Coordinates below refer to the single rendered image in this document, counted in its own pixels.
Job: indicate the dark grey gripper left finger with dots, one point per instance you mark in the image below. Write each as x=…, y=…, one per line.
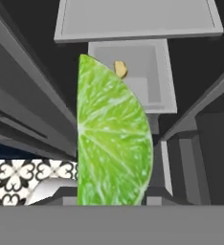
x=68, y=195

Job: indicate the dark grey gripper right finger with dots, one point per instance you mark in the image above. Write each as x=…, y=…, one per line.
x=155, y=195

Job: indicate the green citrus wedge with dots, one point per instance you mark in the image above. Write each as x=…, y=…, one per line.
x=112, y=137

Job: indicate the grey fridge drawer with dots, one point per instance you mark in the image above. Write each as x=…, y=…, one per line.
x=149, y=76

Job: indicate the grey fridge shelf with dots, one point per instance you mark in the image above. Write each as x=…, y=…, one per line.
x=136, y=19

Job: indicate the small tan food piece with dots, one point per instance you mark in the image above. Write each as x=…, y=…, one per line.
x=121, y=69

